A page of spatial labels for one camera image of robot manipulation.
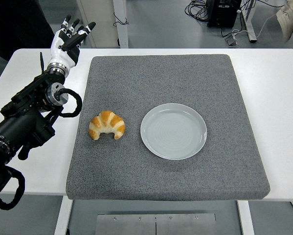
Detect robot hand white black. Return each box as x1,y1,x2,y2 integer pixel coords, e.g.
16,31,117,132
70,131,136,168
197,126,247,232
48,14,97,70

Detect croissant bread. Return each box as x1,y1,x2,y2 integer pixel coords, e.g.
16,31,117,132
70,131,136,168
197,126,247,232
89,110,126,141

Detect grey round plate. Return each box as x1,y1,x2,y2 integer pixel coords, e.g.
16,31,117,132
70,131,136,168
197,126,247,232
140,103,208,161

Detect grey metal plate with screws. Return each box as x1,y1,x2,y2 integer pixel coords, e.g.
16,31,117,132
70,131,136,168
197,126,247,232
96,213,217,235

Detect white cabinet panel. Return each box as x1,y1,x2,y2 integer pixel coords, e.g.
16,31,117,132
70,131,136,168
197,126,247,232
76,0,119,48

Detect person in dark clothes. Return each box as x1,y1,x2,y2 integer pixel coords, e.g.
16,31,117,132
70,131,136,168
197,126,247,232
0,0,55,62

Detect grey felt mat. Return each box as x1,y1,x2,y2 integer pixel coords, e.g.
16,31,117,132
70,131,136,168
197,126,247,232
66,54,270,202

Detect white table leg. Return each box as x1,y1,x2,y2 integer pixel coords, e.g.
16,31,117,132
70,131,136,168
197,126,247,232
236,200,256,235
53,195,73,235

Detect black computer case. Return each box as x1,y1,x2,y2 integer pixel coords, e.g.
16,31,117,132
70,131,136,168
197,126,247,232
206,0,242,28

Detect small grey floor pedal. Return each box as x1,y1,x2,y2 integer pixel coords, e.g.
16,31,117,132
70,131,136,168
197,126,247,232
224,34,239,47

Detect white desk leg with foot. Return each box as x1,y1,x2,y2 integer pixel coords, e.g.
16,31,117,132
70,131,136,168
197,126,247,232
240,0,257,44

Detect person in beige clothes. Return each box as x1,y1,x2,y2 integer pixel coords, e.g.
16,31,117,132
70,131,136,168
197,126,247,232
276,0,293,44

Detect white upright furniture post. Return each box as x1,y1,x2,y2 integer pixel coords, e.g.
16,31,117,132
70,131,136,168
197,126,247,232
113,0,130,49

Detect thin black hanging cable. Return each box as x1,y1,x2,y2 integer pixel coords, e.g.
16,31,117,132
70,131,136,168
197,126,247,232
113,12,130,27

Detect black floor cables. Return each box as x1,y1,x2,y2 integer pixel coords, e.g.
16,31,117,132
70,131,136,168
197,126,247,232
184,0,209,23

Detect white floor cable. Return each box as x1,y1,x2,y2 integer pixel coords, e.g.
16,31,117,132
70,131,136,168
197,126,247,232
231,4,288,40

